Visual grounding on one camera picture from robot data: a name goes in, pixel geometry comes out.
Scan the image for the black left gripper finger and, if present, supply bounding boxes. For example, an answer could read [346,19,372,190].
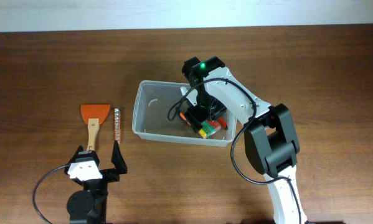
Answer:
[65,146,100,170]
[111,140,128,174]

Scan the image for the red handled cutting pliers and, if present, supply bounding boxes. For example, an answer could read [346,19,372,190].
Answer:
[217,117,228,130]

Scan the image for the clear case coloured screwdrivers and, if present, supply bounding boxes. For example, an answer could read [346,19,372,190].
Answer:
[198,120,222,139]

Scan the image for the black orange long-nose pliers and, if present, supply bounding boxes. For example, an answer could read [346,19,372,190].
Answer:
[179,112,191,126]

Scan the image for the red socket rail with sockets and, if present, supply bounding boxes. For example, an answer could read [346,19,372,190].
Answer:
[114,108,121,143]

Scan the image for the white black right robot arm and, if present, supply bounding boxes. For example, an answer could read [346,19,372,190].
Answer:
[173,57,308,223]

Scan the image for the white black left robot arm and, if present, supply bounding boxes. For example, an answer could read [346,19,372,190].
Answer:
[64,141,128,224]

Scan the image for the clear plastic container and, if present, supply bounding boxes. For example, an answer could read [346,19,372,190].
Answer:
[132,80,237,147]

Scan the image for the orange scraper wooden handle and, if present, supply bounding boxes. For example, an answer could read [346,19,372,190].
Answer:
[80,104,111,151]

